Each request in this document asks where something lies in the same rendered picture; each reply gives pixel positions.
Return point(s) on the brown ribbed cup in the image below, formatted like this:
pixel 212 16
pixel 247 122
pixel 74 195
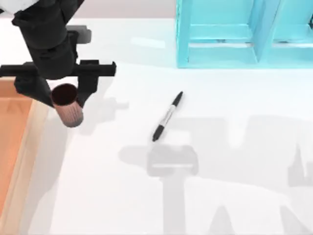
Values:
pixel 69 110

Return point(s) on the grey rounded box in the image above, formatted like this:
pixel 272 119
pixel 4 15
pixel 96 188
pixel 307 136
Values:
pixel 84 35

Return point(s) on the shallow salmon-coloured box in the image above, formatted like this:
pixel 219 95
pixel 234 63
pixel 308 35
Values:
pixel 13 137

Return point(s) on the black marker pen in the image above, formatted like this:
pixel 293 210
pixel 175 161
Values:
pixel 168 116

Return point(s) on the light blue rack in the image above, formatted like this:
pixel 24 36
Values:
pixel 220 52

